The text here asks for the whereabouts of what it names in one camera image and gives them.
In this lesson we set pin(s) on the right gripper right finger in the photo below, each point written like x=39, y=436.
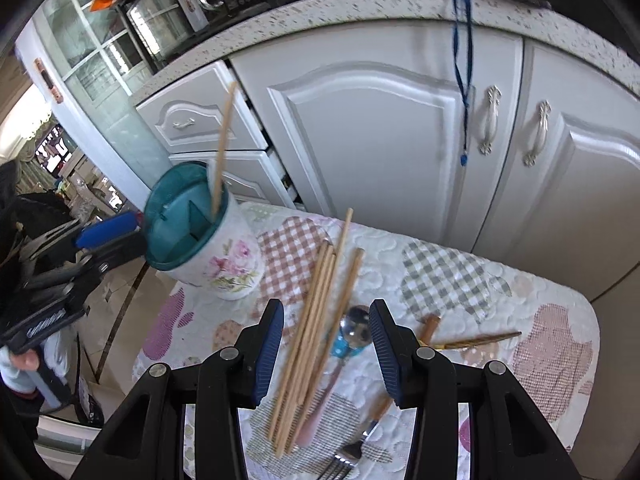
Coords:
x=420, y=378

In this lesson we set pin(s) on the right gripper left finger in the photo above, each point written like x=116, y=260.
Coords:
x=234, y=377

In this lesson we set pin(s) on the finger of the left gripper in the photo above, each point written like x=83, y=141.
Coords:
x=113, y=253
x=107, y=229

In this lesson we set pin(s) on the steel spoon pink handle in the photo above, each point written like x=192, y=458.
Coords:
x=353, y=336

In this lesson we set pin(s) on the wooden chopstick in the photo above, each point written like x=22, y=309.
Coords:
x=222, y=148
x=342, y=306
x=321, y=314
x=287, y=394
x=279, y=450

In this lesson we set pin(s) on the teal floral utensil holder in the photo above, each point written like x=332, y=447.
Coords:
x=219, y=252

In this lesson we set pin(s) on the silver fork wooden handle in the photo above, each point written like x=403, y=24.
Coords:
x=347, y=457

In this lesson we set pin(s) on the gold fork wooden handle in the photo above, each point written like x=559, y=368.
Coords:
x=473, y=342

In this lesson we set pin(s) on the person left hand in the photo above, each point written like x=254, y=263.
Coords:
x=28, y=361

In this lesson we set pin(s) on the patchwork quilted table mat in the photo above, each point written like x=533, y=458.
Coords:
x=370, y=355

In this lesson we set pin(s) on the upper white drawer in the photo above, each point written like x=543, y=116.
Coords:
x=186, y=117

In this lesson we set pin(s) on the white drawer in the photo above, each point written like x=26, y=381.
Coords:
x=260, y=177
x=186, y=117

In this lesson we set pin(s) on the lower white drawer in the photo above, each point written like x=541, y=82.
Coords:
x=260, y=177

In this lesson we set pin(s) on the glass sliding door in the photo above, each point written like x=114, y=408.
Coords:
x=87, y=67

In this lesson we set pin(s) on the white cabinet door right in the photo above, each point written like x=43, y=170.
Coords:
x=567, y=204

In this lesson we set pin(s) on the white cabinet door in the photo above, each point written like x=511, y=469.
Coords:
x=567, y=204
x=405, y=122

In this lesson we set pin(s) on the white cabinet door left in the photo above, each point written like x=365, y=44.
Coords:
x=405, y=122

